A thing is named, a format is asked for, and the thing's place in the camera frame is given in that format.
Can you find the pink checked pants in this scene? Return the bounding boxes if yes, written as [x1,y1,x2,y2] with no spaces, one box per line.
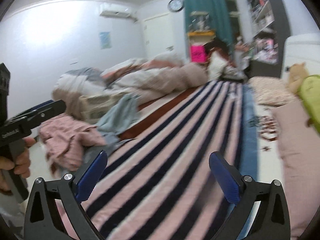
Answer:
[39,113,106,175]

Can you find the person left hand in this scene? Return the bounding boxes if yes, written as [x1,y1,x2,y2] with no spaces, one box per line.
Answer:
[1,137,36,194]

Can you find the striped plush bed blanket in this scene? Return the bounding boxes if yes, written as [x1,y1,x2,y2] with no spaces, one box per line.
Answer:
[83,81,265,239]

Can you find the light blue garment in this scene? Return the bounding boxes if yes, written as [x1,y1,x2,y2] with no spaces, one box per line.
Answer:
[95,94,139,151]

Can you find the leaf pattern quilt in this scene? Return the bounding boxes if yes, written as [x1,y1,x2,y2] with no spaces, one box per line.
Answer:
[79,91,128,124]

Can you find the floral pillow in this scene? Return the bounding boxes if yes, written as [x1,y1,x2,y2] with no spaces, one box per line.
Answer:
[248,76,297,107]

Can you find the clothes pile on chair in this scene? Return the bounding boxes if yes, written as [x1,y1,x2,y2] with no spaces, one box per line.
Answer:
[204,37,247,83]

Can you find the green avocado plush toy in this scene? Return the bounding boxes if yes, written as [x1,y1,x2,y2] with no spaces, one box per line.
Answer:
[298,75,320,133]

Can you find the beige pink rolled duvet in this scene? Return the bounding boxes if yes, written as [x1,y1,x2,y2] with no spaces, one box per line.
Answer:
[52,51,208,120]

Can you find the cluttered dark desk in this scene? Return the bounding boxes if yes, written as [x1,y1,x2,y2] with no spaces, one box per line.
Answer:
[234,35,278,70]

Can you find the brown plush toy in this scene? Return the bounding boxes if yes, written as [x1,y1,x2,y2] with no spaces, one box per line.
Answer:
[288,62,309,95]

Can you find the bright pink bag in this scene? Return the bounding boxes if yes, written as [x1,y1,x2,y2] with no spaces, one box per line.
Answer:
[190,45,207,63]

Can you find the white air conditioner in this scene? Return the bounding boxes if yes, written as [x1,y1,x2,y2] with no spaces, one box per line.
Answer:
[100,10,138,22]

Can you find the yellow white shelf cabinet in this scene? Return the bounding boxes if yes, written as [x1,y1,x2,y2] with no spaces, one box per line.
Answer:
[188,30,215,38]

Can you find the white bed headboard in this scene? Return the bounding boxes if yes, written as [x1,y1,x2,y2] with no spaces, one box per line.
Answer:
[281,32,320,82]

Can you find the white door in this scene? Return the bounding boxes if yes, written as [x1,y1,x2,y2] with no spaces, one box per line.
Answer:
[142,13,184,59]

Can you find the clear display case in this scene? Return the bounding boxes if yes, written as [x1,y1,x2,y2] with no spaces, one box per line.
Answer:
[189,11,210,31]

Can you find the dark grey bookshelf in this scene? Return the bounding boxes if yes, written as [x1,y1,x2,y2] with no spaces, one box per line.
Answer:
[247,0,291,78]

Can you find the teal curtain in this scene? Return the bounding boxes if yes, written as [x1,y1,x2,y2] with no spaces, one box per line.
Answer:
[184,0,234,52]

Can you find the blue wall poster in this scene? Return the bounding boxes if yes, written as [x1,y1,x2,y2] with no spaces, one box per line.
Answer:
[99,32,112,49]

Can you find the round wall clock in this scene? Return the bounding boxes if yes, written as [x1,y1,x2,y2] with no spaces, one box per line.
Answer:
[168,0,184,12]

